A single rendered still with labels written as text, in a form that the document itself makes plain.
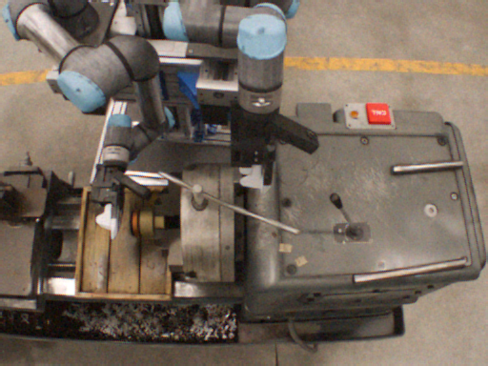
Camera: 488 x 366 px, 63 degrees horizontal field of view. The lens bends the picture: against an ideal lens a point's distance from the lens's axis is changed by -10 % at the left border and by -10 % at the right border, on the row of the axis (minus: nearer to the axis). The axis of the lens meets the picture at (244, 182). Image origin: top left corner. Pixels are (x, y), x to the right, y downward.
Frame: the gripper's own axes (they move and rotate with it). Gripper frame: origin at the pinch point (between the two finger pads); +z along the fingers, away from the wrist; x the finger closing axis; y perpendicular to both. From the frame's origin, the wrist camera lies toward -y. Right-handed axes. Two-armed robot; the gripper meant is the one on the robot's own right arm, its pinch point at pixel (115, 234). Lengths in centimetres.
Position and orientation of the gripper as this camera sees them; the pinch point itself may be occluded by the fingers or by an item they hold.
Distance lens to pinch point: 120.9
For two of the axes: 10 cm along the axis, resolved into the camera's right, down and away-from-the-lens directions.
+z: 0.1, 9.4, -3.5
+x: 0.7, -3.5, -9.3
